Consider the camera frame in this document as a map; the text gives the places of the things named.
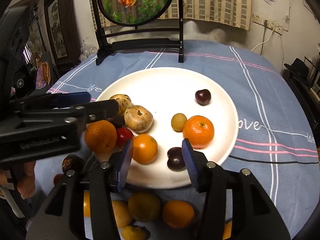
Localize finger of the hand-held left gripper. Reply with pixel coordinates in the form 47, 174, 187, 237
64, 99, 120, 125
10, 92, 91, 110

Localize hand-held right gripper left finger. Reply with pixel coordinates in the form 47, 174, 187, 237
25, 139, 134, 240

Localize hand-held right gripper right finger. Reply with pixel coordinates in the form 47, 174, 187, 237
182, 138, 292, 240

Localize dark cherry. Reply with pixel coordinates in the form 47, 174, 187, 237
195, 89, 211, 106
167, 147, 187, 172

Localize dark purple passion fruit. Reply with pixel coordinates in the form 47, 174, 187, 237
107, 115, 125, 128

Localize large orange mandarin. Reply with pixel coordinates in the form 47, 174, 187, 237
84, 120, 118, 154

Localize small orange mandarin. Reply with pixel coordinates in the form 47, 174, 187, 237
182, 115, 215, 148

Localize dark brown round fruit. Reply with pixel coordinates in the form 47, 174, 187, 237
62, 154, 85, 175

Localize tan longan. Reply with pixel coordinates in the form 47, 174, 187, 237
121, 225, 147, 240
171, 113, 188, 132

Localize green yellow mandarin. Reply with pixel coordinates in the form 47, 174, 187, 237
128, 192, 161, 222

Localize yellow orange cherry tomato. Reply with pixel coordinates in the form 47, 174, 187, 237
162, 200, 195, 229

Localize smooth tan passion fruit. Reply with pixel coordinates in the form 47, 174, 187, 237
84, 191, 133, 228

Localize white oval plate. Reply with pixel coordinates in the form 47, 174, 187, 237
94, 67, 239, 189

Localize person's left hand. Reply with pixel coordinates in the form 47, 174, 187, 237
0, 161, 37, 200

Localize purple orange cloth bag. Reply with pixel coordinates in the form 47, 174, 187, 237
35, 60, 52, 89

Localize crumpled clear plastic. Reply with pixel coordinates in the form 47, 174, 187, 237
80, 42, 98, 60

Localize black case with round emblem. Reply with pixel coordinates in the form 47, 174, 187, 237
11, 65, 35, 98

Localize standing fan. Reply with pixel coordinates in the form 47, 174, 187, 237
26, 34, 40, 53

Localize dark framed painting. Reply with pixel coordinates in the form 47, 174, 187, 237
44, 0, 80, 67

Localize round fish screen black stand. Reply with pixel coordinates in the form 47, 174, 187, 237
89, 0, 185, 67

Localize blue striped tablecloth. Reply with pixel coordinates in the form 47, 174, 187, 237
32, 40, 320, 240

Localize black computer desk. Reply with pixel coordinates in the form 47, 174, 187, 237
285, 65, 320, 130

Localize black hat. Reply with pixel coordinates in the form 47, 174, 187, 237
284, 58, 313, 80

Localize white power cable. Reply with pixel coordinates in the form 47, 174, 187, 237
251, 29, 273, 53

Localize beige checked wall cloth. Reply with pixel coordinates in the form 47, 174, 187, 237
92, 0, 252, 31

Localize white wall sockets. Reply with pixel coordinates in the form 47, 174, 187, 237
252, 12, 289, 33

